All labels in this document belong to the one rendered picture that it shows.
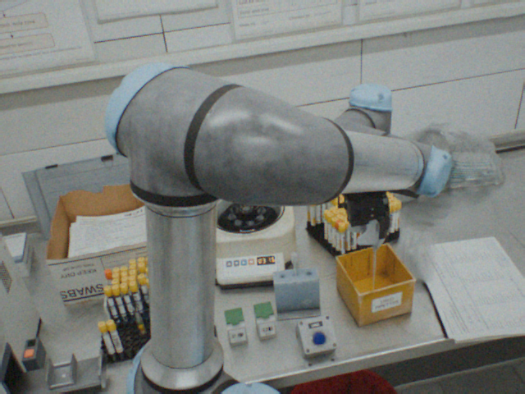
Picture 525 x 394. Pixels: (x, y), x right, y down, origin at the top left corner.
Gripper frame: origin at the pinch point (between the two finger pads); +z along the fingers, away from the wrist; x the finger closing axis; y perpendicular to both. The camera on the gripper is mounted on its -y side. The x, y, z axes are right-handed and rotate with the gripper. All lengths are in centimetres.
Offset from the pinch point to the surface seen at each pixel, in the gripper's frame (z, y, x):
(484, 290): 16.1, -24.0, 7.2
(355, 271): 13.4, 1.6, -6.4
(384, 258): 11.9, -5.7, -6.4
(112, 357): 16, 59, -3
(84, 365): 14, 65, -1
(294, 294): 11.3, 18.0, -2.4
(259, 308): 10.8, 26.6, -0.7
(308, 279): 7.5, 14.9, -2.0
